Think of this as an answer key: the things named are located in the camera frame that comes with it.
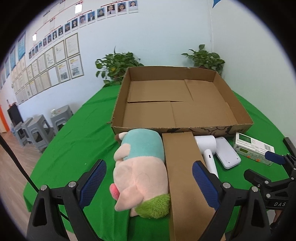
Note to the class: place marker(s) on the left potted plant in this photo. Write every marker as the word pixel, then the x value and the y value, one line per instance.
pixel 112 67

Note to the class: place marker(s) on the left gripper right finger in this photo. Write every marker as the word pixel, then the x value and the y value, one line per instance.
pixel 252 222

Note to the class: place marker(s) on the grey plastic stool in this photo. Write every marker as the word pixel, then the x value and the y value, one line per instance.
pixel 22 132
pixel 40 133
pixel 63 115

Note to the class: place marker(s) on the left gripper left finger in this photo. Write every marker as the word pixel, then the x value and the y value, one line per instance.
pixel 45 221

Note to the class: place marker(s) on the portrait photo row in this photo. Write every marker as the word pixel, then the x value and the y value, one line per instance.
pixel 50 31

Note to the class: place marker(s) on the potted plant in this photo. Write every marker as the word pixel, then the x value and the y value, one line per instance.
pixel 208 60
pixel 112 67

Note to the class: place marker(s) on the white rounded device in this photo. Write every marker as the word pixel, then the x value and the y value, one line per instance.
pixel 226 154

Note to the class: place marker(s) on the pink plush pig toy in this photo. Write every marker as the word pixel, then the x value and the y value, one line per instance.
pixel 140 179

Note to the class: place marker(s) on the blue wall poster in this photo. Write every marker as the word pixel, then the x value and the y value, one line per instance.
pixel 21 46

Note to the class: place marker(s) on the right potted plant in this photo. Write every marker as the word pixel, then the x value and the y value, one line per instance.
pixel 208 60

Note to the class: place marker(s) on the large open cardboard tray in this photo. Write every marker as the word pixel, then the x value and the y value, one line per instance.
pixel 170 99

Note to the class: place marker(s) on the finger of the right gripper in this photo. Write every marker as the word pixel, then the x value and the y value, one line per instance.
pixel 258 180
pixel 287 161

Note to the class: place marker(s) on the white green medicine box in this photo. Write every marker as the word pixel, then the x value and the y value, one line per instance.
pixel 252 148

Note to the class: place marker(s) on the long brown cardboard box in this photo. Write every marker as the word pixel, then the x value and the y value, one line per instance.
pixel 189 212

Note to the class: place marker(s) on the white hair dryer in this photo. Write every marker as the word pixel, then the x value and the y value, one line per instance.
pixel 207 146

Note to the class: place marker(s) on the framed certificates on wall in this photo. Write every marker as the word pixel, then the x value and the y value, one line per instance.
pixel 60 63

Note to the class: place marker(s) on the black monitor screen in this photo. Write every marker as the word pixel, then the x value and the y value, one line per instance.
pixel 15 115

